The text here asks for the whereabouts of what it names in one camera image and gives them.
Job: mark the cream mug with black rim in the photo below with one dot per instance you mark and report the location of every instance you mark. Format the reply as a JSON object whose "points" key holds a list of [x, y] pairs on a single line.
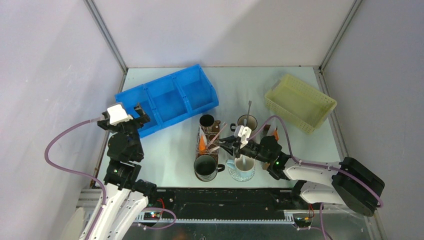
{"points": [[252, 123]]}

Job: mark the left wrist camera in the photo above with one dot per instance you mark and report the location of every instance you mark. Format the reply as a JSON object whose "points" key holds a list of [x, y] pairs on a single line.
{"points": [[117, 114]]}

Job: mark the brown wooden oval tray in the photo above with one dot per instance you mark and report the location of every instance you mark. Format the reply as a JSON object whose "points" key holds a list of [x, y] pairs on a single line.
{"points": [[206, 160]]}

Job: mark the brown metallic cup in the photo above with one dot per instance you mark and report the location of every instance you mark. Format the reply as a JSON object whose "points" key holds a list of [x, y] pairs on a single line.
{"points": [[209, 124]]}

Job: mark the pink toothbrush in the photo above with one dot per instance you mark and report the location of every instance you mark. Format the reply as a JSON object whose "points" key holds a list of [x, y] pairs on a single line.
{"points": [[217, 135]]}

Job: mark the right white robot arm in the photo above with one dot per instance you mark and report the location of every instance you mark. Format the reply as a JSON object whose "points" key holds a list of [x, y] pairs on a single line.
{"points": [[347, 182]]}

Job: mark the small orange tube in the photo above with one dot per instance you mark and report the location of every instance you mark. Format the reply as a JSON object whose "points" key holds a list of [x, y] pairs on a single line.
{"points": [[201, 148]]}

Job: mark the grey toothbrush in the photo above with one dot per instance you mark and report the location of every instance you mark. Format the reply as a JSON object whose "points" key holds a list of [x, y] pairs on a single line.
{"points": [[247, 114]]}

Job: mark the white toothpaste tube red cap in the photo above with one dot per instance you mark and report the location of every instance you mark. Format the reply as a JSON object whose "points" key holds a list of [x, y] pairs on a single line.
{"points": [[202, 138]]}

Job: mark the white toothpaste tube dark cap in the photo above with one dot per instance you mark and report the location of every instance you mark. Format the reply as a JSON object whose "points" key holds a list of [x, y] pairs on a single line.
{"points": [[271, 128]]}

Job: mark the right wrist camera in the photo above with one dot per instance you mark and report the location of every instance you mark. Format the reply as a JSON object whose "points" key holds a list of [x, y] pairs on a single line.
{"points": [[242, 133]]}

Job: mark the clear holder with brown lid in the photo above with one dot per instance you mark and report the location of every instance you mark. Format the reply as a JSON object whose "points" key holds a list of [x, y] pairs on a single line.
{"points": [[264, 130]]}

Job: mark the pale white toothbrush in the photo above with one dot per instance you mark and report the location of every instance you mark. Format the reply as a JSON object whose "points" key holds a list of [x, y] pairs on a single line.
{"points": [[244, 163]]}

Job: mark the orange toothpaste tube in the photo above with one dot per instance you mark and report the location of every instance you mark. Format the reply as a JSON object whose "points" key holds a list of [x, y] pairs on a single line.
{"points": [[275, 134]]}

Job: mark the clear textured oval tray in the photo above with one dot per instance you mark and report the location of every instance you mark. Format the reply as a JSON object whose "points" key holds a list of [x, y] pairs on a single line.
{"points": [[238, 176]]}

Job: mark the cream perforated basket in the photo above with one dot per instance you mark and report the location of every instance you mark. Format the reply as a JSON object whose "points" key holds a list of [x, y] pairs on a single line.
{"points": [[299, 103]]}

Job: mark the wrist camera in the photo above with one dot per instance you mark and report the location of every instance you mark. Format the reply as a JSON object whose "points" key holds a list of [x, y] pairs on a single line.
{"points": [[242, 133], [117, 114]]}

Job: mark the light blue mug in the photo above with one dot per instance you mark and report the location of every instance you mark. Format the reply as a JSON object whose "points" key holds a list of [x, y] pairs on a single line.
{"points": [[241, 169]]}

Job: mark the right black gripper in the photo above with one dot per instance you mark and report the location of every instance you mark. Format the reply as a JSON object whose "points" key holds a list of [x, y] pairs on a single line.
{"points": [[234, 147]]}

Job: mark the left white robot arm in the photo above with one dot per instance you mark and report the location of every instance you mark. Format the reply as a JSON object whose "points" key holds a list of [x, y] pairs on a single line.
{"points": [[124, 194]]}

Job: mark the blue three-compartment bin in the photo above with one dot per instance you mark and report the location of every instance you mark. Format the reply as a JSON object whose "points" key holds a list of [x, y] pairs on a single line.
{"points": [[170, 99]]}

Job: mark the clear textured two-hole holder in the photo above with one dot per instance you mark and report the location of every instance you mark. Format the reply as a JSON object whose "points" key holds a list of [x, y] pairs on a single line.
{"points": [[199, 154]]}

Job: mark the dark green mug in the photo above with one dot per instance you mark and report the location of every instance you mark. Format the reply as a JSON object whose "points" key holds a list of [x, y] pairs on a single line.
{"points": [[206, 168]]}

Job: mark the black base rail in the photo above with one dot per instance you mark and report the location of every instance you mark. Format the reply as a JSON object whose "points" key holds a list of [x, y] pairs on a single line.
{"points": [[230, 204]]}

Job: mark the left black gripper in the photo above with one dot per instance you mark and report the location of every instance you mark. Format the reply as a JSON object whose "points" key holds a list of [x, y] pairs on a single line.
{"points": [[139, 121]]}

